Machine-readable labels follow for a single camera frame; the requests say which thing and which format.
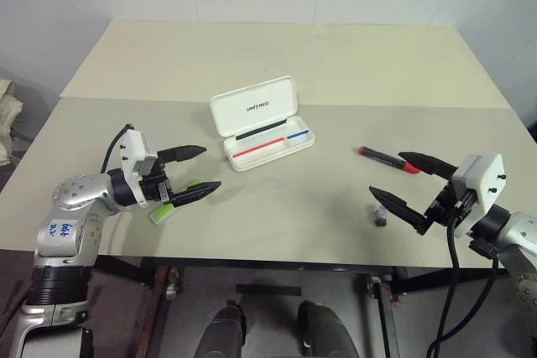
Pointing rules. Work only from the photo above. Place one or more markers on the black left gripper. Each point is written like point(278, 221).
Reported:
point(157, 188)

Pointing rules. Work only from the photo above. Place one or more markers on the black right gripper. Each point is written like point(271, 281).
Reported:
point(449, 205)

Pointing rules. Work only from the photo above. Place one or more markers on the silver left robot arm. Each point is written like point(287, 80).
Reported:
point(63, 228)

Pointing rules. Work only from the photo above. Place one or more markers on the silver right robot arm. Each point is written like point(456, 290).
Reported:
point(518, 240)

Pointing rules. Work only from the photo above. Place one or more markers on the white open pencil case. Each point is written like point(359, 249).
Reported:
point(256, 110)

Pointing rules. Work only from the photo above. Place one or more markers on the red and black marker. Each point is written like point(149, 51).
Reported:
point(384, 157)

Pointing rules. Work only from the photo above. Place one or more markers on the small purple grey sharpener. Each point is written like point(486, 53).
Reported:
point(380, 216)

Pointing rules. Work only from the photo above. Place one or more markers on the green highlighter marker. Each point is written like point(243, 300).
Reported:
point(161, 213)

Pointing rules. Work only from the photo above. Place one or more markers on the red pen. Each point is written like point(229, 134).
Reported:
point(258, 148)

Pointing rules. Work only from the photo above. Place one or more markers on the black pen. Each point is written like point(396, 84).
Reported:
point(260, 130)

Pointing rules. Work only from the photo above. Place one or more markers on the metal table clamp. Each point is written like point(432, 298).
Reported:
point(379, 286)
point(174, 282)

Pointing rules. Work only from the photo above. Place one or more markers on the blue pen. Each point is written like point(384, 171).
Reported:
point(298, 134)

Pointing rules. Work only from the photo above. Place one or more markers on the black flat bar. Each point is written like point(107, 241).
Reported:
point(268, 290)

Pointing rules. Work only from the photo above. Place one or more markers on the dark rounded shape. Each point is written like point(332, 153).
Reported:
point(325, 333)
point(222, 333)

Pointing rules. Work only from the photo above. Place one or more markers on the beige crumpled cloth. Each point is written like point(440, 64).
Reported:
point(8, 119)

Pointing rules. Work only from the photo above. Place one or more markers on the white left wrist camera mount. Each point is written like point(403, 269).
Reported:
point(132, 152)

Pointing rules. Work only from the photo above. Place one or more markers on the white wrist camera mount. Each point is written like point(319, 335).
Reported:
point(488, 184)
point(132, 152)

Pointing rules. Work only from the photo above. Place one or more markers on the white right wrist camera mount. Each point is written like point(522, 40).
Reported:
point(488, 184)

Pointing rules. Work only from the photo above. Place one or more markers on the dark metal table frame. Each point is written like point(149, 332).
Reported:
point(272, 271)

